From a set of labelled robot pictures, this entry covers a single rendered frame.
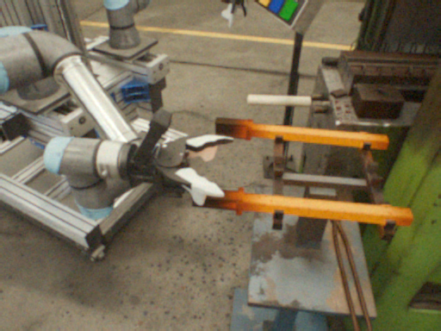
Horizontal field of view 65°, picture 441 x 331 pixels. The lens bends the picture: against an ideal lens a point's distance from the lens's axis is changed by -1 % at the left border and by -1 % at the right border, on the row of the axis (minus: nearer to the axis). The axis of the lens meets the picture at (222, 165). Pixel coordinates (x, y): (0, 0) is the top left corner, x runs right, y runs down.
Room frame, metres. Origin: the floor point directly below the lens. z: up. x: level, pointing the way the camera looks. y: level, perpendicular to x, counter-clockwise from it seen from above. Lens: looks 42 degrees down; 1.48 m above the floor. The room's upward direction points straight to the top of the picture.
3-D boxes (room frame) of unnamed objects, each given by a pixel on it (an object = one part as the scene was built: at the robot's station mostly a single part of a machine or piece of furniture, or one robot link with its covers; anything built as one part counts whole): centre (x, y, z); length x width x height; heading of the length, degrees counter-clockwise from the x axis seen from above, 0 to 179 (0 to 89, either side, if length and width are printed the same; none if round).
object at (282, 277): (0.57, -0.23, 0.69); 0.40 x 0.30 x 0.02; 173
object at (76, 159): (0.51, 0.28, 1.04); 0.11 x 0.08 x 0.09; 83
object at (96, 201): (0.52, 0.27, 0.94); 0.11 x 0.08 x 0.11; 133
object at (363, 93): (0.87, -0.45, 0.95); 0.12 x 0.08 x 0.06; 86
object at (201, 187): (0.42, 0.04, 1.04); 0.09 x 0.03 x 0.06; 47
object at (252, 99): (1.40, -0.34, 0.62); 0.44 x 0.05 x 0.05; 86
